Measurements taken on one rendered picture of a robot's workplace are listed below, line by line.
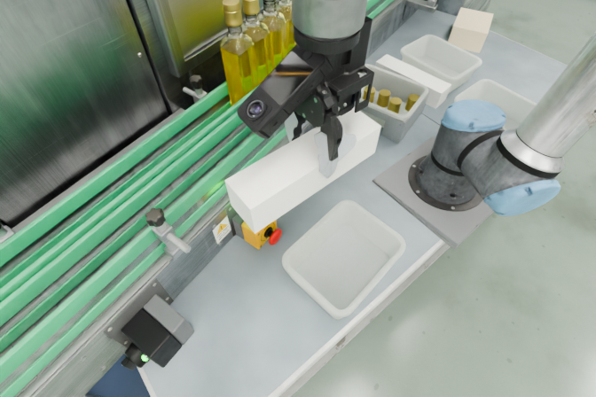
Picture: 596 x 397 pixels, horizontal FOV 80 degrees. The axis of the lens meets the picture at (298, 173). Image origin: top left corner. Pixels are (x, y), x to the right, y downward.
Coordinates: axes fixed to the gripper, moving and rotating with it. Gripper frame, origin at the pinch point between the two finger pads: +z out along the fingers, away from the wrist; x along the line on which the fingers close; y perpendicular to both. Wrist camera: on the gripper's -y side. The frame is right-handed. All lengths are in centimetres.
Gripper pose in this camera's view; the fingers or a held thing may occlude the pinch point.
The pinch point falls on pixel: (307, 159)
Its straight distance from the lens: 52.3
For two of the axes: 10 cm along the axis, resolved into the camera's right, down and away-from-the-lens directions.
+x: -6.3, -6.0, 4.9
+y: 7.8, -4.9, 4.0
